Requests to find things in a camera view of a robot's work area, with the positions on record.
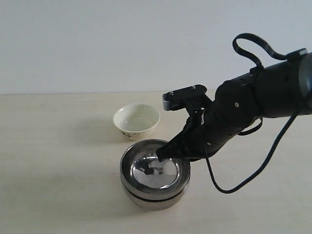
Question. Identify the white ceramic bowl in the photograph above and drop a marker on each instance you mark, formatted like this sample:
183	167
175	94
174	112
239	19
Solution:
136	121

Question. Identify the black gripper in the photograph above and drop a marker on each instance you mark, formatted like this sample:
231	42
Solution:
234	111

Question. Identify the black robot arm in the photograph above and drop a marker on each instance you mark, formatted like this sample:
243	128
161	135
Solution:
272	92

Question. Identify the plain steel bowl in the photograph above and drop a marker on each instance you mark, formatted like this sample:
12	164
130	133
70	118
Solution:
155	205

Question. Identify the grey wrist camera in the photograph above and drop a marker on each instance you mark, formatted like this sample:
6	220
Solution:
191	98

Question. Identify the patterned steel bowl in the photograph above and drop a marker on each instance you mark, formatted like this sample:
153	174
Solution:
143	175

